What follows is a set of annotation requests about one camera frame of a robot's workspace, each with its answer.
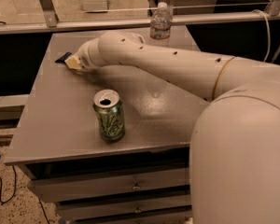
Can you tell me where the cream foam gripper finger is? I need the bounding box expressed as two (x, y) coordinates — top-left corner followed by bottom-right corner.
(65, 54), (82, 70)

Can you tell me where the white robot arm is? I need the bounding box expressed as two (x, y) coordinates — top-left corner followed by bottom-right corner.
(65, 31), (280, 224)

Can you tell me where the clear plastic water bottle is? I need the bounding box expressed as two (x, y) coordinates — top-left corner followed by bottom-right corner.
(149, 2), (172, 46)

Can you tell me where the green soda can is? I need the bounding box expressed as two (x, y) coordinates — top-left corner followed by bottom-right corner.
(92, 90), (125, 142)

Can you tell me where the top grey drawer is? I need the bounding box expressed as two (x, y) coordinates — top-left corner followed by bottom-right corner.
(28, 168), (189, 203)

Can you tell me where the grey drawer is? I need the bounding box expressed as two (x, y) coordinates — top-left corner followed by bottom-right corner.
(57, 191), (190, 220)
(75, 208), (192, 224)
(28, 168), (189, 203)

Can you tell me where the grey drawer cabinet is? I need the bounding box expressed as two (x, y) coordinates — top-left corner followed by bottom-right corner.
(5, 32), (208, 224)

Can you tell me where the middle grey drawer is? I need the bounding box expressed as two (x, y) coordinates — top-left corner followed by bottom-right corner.
(57, 191), (190, 220)

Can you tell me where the bottom grey drawer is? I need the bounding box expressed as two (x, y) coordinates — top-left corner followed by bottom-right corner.
(75, 208), (192, 224)

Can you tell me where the grey metal frame rail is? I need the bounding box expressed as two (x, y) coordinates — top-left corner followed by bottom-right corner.
(0, 0), (280, 34)

